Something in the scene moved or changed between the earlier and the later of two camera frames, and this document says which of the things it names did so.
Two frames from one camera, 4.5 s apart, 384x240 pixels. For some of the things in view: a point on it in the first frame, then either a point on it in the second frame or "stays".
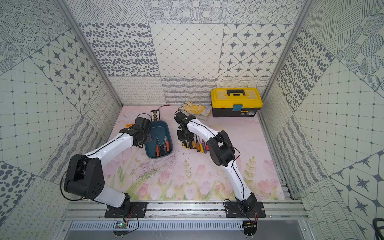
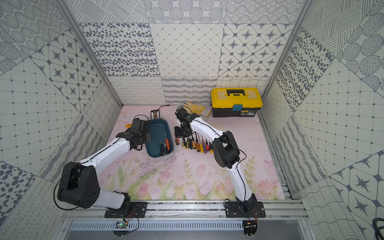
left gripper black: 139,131 stays
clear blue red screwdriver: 204,146 stays
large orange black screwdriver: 157,153 → 177,139
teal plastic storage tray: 159,128 stays
